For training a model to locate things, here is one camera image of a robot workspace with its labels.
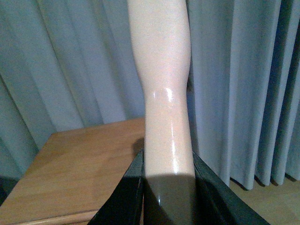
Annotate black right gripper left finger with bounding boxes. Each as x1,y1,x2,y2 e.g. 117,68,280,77
89,149,144,225

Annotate wooden cabinet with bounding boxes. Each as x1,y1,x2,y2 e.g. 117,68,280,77
0,118,144,225

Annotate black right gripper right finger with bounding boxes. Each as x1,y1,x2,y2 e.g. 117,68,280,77
193,152,268,225

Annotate beige hand brush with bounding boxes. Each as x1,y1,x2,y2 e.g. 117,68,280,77
127,0,197,225

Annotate light grey curtain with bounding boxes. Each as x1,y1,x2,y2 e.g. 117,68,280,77
0,0,300,189

